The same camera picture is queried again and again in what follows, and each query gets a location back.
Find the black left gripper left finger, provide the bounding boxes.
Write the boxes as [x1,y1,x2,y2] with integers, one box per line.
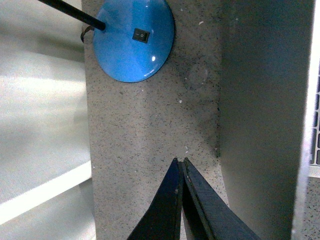
[128,158,184,240]

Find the blue desk lamp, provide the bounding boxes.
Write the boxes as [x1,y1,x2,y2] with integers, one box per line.
[43,0,175,83]

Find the white pleated curtain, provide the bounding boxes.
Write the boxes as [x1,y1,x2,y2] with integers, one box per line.
[0,0,96,240]

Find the grey laptop computer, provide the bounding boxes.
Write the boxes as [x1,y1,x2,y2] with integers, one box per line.
[220,0,320,240]

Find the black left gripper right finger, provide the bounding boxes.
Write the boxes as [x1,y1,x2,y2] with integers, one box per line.
[182,158,260,240]

